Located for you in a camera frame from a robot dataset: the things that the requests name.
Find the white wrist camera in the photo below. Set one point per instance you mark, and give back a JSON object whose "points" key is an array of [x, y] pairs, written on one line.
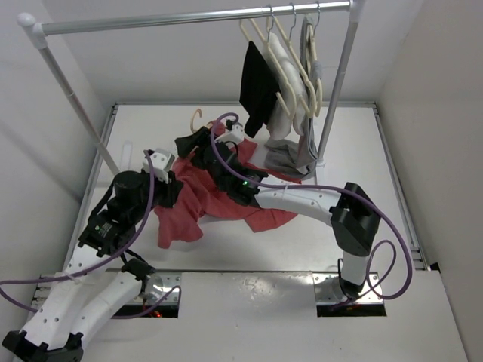
{"points": [[234, 132], [159, 162]]}

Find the grey hanging garment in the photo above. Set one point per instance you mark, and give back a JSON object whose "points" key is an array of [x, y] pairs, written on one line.
{"points": [[295, 156]]}

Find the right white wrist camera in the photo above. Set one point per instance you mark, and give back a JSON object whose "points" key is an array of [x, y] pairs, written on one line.
{"points": [[234, 132]]}

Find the peach plastic hanger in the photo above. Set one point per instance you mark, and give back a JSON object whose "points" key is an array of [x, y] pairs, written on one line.
{"points": [[199, 128]]}

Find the cream hanger with white garment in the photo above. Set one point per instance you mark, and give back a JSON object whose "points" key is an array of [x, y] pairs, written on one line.
{"points": [[286, 44]]}

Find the white metal clothes rack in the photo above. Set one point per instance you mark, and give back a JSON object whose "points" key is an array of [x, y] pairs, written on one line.
{"points": [[38, 32]]}

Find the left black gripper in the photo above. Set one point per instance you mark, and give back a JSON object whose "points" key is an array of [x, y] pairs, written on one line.
{"points": [[170, 190]]}

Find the black hanging garment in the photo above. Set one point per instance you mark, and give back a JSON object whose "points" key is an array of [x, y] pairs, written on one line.
{"points": [[258, 90]]}

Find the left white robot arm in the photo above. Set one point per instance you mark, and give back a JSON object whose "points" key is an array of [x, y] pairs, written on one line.
{"points": [[99, 280]]}

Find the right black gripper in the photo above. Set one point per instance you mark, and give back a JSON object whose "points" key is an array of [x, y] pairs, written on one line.
{"points": [[189, 143]]}

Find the cream hanger with black garment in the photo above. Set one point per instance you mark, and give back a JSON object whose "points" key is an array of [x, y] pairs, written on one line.
{"points": [[284, 92]]}

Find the white hanging garment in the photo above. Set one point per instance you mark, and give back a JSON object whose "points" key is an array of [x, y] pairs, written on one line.
{"points": [[280, 125]]}

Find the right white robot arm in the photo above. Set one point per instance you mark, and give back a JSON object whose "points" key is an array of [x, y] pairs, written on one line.
{"points": [[349, 214]]}

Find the cream hanger with grey garment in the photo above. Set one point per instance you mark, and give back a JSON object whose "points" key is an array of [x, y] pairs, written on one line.
{"points": [[311, 60]]}

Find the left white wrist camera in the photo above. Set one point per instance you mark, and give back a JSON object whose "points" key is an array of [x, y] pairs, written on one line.
{"points": [[159, 162]]}

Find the red t shirt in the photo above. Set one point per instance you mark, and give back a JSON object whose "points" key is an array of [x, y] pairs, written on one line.
{"points": [[200, 197]]}

